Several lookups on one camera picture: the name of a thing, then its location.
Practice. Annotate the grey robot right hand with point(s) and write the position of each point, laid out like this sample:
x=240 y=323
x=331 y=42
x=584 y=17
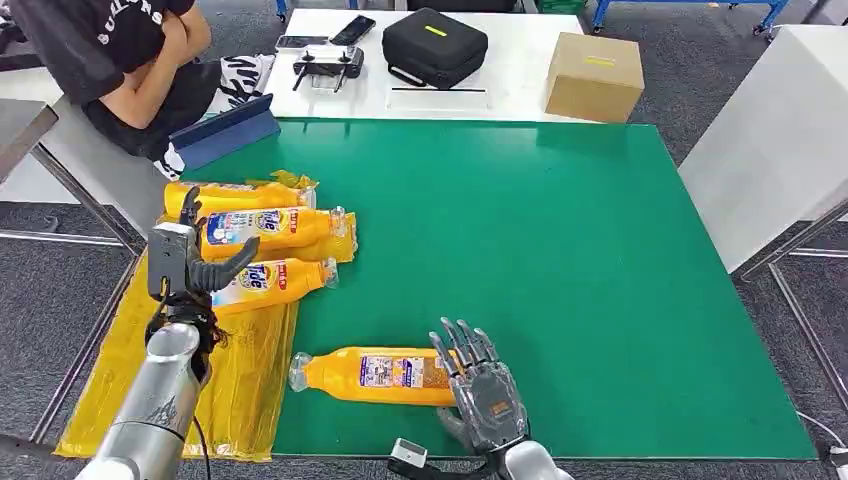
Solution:
x=487 y=404

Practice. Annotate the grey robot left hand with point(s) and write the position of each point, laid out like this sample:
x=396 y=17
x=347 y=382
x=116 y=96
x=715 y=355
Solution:
x=222 y=272

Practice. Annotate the orange drink bottle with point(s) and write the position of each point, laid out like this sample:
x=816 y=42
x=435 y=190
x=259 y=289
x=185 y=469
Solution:
x=232 y=197
x=298 y=232
x=331 y=378
x=298 y=281

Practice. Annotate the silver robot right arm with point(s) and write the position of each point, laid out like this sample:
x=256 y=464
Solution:
x=536 y=464

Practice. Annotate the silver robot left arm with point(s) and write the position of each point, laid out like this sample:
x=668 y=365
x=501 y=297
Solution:
x=159 y=391

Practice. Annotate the yellow plastic sheet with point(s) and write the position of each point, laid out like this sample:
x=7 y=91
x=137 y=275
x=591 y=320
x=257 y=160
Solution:
x=252 y=371

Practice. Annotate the blue tablet case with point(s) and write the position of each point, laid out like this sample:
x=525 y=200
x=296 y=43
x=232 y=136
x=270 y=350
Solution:
x=225 y=132

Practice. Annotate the grey side table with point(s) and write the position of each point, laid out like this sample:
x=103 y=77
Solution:
x=99 y=166

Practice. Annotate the green table mat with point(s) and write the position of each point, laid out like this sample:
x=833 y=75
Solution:
x=530 y=232

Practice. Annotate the black drone remote controller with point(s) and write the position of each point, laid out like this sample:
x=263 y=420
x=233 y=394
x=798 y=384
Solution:
x=328 y=64

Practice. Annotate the silver edged smartphone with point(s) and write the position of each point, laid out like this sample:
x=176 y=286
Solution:
x=301 y=42

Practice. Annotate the person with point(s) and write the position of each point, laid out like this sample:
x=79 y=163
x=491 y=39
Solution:
x=66 y=46

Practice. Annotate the black smartphone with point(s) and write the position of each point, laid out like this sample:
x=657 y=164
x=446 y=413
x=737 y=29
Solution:
x=352 y=30

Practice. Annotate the black zip carrying case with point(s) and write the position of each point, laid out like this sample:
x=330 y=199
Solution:
x=434 y=48

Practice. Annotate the black office chair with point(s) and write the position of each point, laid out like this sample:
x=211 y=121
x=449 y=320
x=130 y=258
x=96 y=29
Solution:
x=12 y=40

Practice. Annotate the brown cardboard box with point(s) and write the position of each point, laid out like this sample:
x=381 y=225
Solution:
x=593 y=79

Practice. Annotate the white side table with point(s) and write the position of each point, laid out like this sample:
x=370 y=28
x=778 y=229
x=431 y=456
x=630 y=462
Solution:
x=775 y=142

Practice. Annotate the green plastic crate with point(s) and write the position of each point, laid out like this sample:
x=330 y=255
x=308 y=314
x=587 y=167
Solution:
x=562 y=5

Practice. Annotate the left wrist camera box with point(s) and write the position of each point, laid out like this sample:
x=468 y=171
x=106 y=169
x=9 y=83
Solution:
x=169 y=258

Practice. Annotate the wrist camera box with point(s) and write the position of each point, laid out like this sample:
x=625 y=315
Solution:
x=169 y=258
x=407 y=454

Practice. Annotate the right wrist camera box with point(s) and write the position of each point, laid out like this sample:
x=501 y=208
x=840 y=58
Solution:
x=407 y=454

